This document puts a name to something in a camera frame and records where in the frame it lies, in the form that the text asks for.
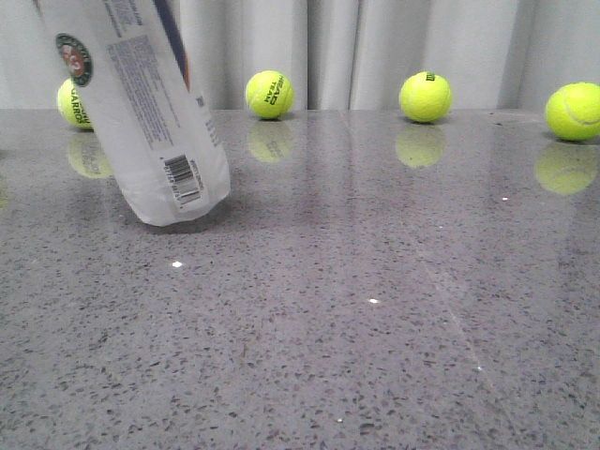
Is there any white tennis ball can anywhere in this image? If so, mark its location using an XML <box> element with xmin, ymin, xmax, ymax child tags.
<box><xmin>38</xmin><ymin>1</ymin><xmax>231</xmax><ymax>226</ymax></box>

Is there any Head Team tennis ball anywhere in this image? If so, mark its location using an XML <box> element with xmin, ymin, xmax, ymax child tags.
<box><xmin>245</xmin><ymin>70</ymin><xmax>294</xmax><ymax>119</ymax></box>

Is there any Wilson tennis ball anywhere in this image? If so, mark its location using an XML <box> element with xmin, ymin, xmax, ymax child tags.
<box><xmin>398</xmin><ymin>71</ymin><xmax>452</xmax><ymax>123</ymax></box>

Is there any Roland Garros tennis ball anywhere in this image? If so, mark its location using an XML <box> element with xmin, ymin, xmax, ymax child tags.
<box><xmin>56</xmin><ymin>78</ymin><xmax>93</xmax><ymax>130</ymax></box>

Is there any plain yellow tennis ball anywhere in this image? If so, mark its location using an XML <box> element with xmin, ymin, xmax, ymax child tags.
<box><xmin>545</xmin><ymin>82</ymin><xmax>599</xmax><ymax>142</ymax></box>

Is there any grey pleated curtain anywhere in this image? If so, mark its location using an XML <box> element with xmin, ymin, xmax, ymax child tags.
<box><xmin>0</xmin><ymin>0</ymin><xmax>600</xmax><ymax>112</ymax></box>

